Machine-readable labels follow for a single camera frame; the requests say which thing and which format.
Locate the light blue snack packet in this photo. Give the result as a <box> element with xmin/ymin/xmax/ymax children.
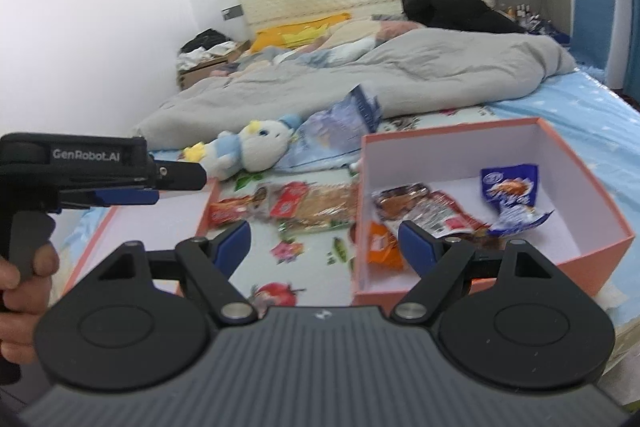
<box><xmin>487</xmin><ymin>206</ymin><xmax>556</xmax><ymax>238</ymax></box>

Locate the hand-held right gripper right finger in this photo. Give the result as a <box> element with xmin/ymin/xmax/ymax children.
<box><xmin>390</xmin><ymin>221</ymin><xmax>551</xmax><ymax>323</ymax></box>

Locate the orange box lid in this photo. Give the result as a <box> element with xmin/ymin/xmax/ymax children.
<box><xmin>60</xmin><ymin>177</ymin><xmax>222</xmax><ymax>308</ymax></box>

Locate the row of small bottles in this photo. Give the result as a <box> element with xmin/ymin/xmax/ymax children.
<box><xmin>502</xmin><ymin>4</ymin><xmax>542</xmax><ymax>20</ymax></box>

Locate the person's left hand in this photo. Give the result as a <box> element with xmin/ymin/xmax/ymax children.
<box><xmin>0</xmin><ymin>241</ymin><xmax>61</xmax><ymax>365</ymax></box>

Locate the dark blue snack packet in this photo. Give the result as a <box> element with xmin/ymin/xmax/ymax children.
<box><xmin>480</xmin><ymin>163</ymin><xmax>540</xmax><ymax>214</ymax></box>

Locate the blue padded chair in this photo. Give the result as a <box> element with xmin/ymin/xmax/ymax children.
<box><xmin>570</xmin><ymin>0</ymin><xmax>616</xmax><ymax>74</ymax></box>

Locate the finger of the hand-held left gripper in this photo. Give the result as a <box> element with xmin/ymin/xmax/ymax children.
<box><xmin>150</xmin><ymin>159</ymin><xmax>208</xmax><ymax>191</ymax></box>
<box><xmin>59</xmin><ymin>188</ymin><xmax>161</xmax><ymax>212</ymax></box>

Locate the blue patterned cloth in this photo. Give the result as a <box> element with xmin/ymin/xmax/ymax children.
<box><xmin>520</xmin><ymin>17</ymin><xmax>572</xmax><ymax>46</ymax></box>

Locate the red orange snack packet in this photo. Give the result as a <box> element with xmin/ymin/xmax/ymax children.
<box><xmin>207</xmin><ymin>194</ymin><xmax>258</xmax><ymax>230</ymax></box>

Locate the black coat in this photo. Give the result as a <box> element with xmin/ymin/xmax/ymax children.
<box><xmin>401</xmin><ymin>0</ymin><xmax>527</xmax><ymax>36</ymax></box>

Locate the red brown snack packet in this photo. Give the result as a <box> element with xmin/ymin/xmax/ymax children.
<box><xmin>425</xmin><ymin>189</ymin><xmax>492</xmax><ymax>239</ymax></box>

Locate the grey blanket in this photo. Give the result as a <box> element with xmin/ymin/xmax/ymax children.
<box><xmin>132</xmin><ymin>27</ymin><xmax>577</xmax><ymax>151</ymax></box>

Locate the yellow cloth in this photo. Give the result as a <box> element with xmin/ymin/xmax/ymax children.
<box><xmin>250</xmin><ymin>12</ymin><xmax>353</xmax><ymax>54</ymax></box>

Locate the large blue white plastic bag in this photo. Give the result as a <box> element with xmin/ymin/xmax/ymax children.
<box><xmin>277</xmin><ymin>84</ymin><xmax>383</xmax><ymax>171</ymax></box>

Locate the brown glossy snack packet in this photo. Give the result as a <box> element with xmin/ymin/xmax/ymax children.
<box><xmin>372</xmin><ymin>183</ymin><xmax>432</xmax><ymax>224</ymax></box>

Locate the brown cardboard box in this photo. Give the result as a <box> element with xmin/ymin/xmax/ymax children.
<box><xmin>176</xmin><ymin>39</ymin><xmax>252</xmax><ymax>92</ymax></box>

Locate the blue curtain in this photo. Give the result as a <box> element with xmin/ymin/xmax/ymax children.
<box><xmin>612</xmin><ymin>0</ymin><xmax>640</xmax><ymax>104</ymax></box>

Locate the white blue plush toy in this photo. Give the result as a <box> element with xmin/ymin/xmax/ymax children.
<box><xmin>182</xmin><ymin>116</ymin><xmax>303</xmax><ymax>181</ymax></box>

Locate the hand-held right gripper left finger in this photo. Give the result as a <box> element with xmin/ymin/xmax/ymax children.
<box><xmin>97</xmin><ymin>221</ymin><xmax>258</xmax><ymax>325</ymax></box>

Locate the red label snack packet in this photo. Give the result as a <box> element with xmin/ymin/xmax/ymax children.
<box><xmin>270</xmin><ymin>182</ymin><xmax>309</xmax><ymax>219</ymax></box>

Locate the orange cardboard box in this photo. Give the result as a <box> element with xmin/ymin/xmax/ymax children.
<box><xmin>351</xmin><ymin>117</ymin><xmax>632</xmax><ymax>307</ymax></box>

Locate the speckled brown bread packet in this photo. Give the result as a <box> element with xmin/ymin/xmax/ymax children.
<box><xmin>280</xmin><ymin>183</ymin><xmax>359</xmax><ymax>234</ymax></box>

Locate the pile of clothes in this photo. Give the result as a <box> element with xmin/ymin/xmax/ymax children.
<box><xmin>179</xmin><ymin>28</ymin><xmax>237</xmax><ymax>70</ymax></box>

